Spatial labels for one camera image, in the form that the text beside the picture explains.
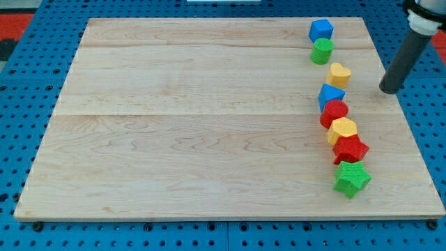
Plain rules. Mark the wooden board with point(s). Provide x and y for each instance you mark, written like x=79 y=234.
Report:
x=208 y=119

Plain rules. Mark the green cylinder block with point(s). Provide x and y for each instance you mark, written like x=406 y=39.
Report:
x=321 y=51

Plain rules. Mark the yellow heart block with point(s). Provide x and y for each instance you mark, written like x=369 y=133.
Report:
x=338 y=75

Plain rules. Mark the blue cube block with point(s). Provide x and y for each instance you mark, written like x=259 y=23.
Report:
x=320 y=29

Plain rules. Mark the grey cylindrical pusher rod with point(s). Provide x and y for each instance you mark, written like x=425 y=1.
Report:
x=409 y=52

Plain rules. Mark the red star block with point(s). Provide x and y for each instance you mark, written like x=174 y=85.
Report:
x=349 y=149

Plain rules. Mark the red cylinder block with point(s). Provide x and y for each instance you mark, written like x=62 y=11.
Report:
x=333 y=109

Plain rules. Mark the green star block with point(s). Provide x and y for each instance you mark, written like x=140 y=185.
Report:
x=350 y=178

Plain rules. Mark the yellow hexagon block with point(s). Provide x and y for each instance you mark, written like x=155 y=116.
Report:
x=342 y=127

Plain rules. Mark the blue triangle block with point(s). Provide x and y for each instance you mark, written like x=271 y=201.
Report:
x=328 y=93

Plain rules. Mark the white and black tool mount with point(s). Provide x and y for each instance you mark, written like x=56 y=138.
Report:
x=426 y=17

